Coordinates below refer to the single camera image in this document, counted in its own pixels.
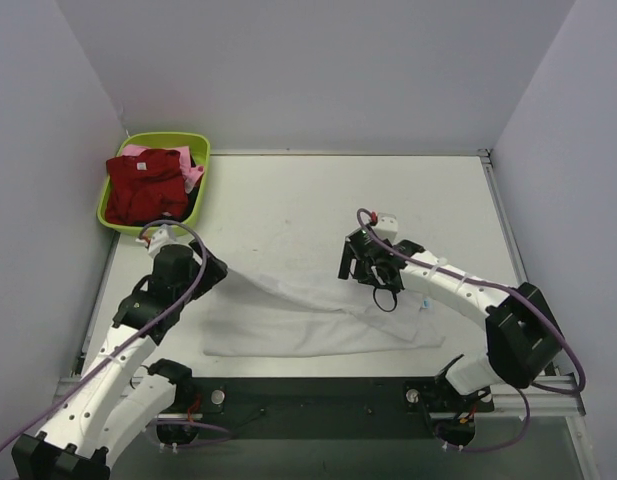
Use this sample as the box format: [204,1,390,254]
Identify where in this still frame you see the white t shirt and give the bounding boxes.
[201,269,445,358]

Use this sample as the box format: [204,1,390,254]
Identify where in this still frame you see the green plastic basket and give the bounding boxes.
[97,132,210,236]

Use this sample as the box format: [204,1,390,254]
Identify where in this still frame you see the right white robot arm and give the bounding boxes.
[339,228,563,397]

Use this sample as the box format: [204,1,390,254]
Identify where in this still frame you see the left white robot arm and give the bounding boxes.
[11,241,228,479]

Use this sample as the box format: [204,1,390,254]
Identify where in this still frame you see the black t shirt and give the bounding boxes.
[162,155,204,222]

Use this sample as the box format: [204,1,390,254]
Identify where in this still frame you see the red t shirt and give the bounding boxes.
[105,149,187,225]

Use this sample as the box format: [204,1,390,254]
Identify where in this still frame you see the pink t shirt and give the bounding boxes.
[121,144,205,193]

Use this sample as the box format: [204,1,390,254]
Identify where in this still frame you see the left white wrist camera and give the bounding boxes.
[135,225,177,259]

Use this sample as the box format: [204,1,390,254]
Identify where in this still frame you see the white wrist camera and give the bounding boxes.
[370,212,398,244]
[135,225,177,259]

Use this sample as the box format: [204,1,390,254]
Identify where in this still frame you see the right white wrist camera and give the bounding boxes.
[370,212,398,244]

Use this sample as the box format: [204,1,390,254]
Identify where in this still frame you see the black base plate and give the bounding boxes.
[148,377,494,447]

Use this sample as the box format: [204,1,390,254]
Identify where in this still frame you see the aluminium front rail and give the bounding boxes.
[53,375,586,419]

